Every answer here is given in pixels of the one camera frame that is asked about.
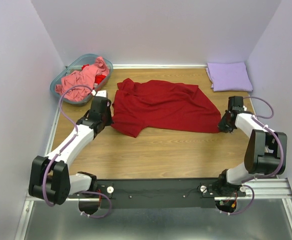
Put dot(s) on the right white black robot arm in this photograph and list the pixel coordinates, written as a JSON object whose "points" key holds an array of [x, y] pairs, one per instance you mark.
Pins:
{"points": [[265, 156]]}

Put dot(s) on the pink t shirt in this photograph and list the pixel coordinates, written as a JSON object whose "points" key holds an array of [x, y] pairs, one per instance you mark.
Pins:
{"points": [[81, 80]]}

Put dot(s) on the folded lavender t shirt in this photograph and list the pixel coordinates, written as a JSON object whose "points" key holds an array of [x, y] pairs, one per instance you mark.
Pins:
{"points": [[229, 77]]}

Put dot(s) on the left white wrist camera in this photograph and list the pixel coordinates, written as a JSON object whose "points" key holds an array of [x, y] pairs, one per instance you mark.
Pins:
{"points": [[100, 93]]}

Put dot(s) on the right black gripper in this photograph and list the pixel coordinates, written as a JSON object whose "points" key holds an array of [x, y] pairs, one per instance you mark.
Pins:
{"points": [[222, 128]]}

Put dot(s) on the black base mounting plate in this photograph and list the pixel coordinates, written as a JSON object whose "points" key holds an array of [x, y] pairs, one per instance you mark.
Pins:
{"points": [[160, 193]]}

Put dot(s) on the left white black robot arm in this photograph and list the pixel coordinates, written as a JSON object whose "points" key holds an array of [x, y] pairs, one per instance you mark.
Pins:
{"points": [[50, 179]]}

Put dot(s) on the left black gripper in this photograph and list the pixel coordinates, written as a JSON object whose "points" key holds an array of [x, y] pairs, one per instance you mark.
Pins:
{"points": [[109, 121]]}

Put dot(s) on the clear blue plastic bin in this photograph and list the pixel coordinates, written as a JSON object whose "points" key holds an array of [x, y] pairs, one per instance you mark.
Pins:
{"points": [[60, 82]]}

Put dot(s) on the dark red t shirt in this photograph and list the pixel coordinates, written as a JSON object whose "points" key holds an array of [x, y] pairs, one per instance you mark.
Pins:
{"points": [[163, 105]]}

